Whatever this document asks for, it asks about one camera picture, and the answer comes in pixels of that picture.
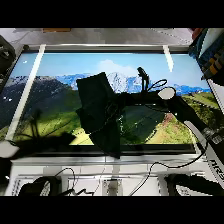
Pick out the silver frame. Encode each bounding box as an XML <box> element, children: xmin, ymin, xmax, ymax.
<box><xmin>0</xmin><ymin>153</ymin><xmax>224</xmax><ymax>197</ymax></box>

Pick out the black cable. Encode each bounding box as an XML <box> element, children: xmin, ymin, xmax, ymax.
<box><xmin>146</xmin><ymin>78</ymin><xmax>169</xmax><ymax>94</ymax></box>
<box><xmin>53</xmin><ymin>156</ymin><xmax>108</xmax><ymax>197</ymax></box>
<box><xmin>128</xmin><ymin>141</ymin><xmax>210</xmax><ymax>197</ymax></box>

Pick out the dark heap of clothes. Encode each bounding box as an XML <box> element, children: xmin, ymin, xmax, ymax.
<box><xmin>0</xmin><ymin>34</ymin><xmax>17</xmax><ymax>75</ymax></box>

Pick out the black garment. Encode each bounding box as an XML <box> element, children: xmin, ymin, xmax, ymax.
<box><xmin>75</xmin><ymin>71</ymin><xmax>122</xmax><ymax>160</ymax></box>

